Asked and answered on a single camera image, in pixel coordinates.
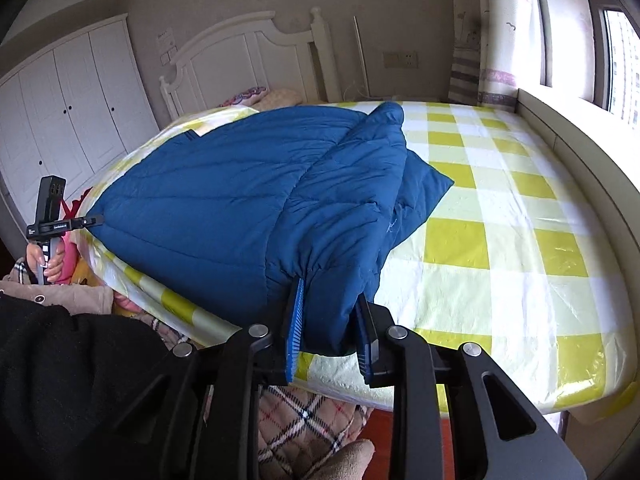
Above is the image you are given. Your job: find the patterned round cushion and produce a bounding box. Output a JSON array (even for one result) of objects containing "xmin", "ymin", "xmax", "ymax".
[{"xmin": 220, "ymin": 86, "xmax": 271, "ymax": 108}]

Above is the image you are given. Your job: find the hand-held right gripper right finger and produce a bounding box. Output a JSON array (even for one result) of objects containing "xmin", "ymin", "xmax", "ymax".
[{"xmin": 355, "ymin": 293, "xmax": 589, "ymax": 480}]

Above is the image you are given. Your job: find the beige coat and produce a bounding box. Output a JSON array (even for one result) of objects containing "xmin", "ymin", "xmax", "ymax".
[{"xmin": 0, "ymin": 257, "xmax": 115, "ymax": 318}]

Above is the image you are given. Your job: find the person's left hand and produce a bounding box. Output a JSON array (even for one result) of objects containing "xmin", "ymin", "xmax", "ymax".
[{"xmin": 25, "ymin": 239, "xmax": 68, "ymax": 285}]

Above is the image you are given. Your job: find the white wardrobe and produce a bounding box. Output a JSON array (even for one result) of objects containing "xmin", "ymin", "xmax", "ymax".
[{"xmin": 0, "ymin": 14, "xmax": 160, "ymax": 201}]

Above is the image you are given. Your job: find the white bed headboard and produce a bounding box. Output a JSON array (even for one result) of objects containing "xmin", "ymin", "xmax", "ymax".
[{"xmin": 160, "ymin": 7, "xmax": 343, "ymax": 121}]

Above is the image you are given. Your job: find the printed cream curtain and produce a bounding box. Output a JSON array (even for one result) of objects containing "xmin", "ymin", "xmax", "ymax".
[{"xmin": 447, "ymin": 0, "xmax": 546, "ymax": 111}]

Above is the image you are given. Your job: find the person's black clothing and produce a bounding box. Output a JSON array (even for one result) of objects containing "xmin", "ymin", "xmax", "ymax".
[{"xmin": 0, "ymin": 292, "xmax": 201, "ymax": 480}]

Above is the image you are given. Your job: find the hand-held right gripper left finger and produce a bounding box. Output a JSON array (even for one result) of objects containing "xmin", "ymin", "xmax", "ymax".
[{"xmin": 100, "ymin": 276, "xmax": 307, "ymax": 480}]

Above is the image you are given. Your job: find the dark framed window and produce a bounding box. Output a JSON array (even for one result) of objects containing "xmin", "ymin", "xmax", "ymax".
[{"xmin": 530, "ymin": 0, "xmax": 640, "ymax": 131}]

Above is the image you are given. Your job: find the beige wall socket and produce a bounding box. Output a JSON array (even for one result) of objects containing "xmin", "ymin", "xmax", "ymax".
[{"xmin": 383, "ymin": 51, "xmax": 420, "ymax": 68}]

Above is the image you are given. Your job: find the red garment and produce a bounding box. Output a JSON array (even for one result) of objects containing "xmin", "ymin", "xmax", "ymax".
[{"xmin": 60, "ymin": 187, "xmax": 96, "ymax": 222}]

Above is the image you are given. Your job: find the pink garment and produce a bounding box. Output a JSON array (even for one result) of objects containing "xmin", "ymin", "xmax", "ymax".
[{"xmin": 56, "ymin": 232, "xmax": 156, "ymax": 321}]

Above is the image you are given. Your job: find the yellow checked bed cover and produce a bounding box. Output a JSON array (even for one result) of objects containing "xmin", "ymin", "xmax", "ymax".
[{"xmin": 82, "ymin": 101, "xmax": 638, "ymax": 411}]

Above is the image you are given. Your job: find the blue puffer jacket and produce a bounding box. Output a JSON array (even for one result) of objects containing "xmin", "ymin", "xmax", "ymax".
[{"xmin": 86, "ymin": 101, "xmax": 456, "ymax": 358}]

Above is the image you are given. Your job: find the cream pillow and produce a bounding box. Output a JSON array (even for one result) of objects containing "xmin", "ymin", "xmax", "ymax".
[{"xmin": 255, "ymin": 89, "xmax": 303, "ymax": 110}]

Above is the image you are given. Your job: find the plaid quilted garment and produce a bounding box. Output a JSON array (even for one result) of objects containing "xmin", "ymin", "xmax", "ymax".
[{"xmin": 150, "ymin": 310, "xmax": 376, "ymax": 480}]

